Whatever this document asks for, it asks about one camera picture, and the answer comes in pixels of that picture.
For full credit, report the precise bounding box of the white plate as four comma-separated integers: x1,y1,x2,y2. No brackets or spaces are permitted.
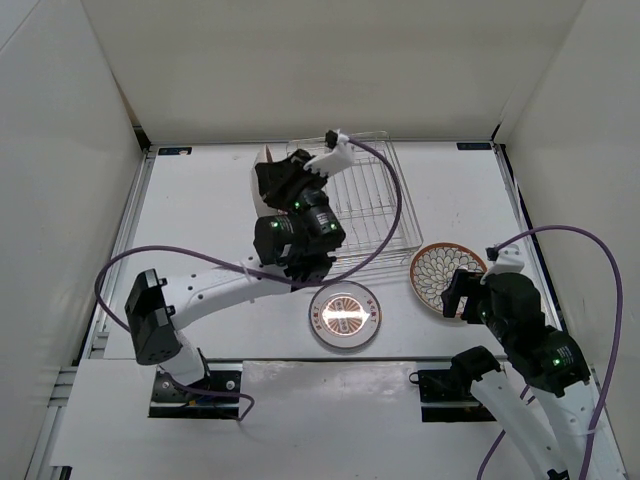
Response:
250,145,278,218

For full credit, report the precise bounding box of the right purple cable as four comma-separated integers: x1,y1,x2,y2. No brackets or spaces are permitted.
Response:
477,224,625,480

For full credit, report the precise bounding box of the purple cable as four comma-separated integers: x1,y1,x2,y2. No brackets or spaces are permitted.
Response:
94,128,404,421
477,224,625,480

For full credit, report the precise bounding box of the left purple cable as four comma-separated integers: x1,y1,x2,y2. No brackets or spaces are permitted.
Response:
94,128,404,421

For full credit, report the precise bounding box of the orange sunburst plate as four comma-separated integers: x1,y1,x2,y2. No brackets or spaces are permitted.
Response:
308,281,382,354

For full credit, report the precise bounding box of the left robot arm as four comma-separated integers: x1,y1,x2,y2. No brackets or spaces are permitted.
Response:
125,144,354,400

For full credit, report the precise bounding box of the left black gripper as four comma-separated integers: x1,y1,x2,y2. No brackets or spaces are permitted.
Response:
251,149,343,245

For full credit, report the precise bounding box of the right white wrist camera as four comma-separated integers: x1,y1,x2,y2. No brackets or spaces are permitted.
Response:
486,244,525,275

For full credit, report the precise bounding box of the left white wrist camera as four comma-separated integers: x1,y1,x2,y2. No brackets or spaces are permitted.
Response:
303,129,355,178

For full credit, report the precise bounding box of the left corner label sticker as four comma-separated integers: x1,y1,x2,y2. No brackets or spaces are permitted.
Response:
157,147,192,156

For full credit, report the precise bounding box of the right corner label sticker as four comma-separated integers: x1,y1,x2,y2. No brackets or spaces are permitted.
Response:
456,142,492,151

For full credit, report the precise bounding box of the aluminium table edge rail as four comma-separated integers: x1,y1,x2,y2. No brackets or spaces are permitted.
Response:
52,144,156,401

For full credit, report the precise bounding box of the metal wire dish rack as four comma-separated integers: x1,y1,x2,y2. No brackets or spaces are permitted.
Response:
285,129,424,279

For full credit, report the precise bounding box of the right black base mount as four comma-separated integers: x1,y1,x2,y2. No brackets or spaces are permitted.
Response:
408,369,495,423

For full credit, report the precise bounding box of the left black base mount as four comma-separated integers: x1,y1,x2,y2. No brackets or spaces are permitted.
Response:
148,361,243,420

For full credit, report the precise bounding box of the flower pattern plate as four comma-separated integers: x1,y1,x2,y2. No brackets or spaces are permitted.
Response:
409,242,487,314

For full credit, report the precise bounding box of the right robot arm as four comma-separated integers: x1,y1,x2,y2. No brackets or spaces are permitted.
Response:
442,270,625,479

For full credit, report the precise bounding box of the corner label sticker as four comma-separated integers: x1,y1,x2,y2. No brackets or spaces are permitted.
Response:
456,142,492,151
157,147,192,156

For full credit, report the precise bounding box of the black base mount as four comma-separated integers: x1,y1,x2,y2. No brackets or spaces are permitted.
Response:
408,369,495,423
148,361,243,420

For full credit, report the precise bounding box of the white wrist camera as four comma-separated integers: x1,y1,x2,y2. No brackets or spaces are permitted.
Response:
303,129,355,178
486,244,525,275

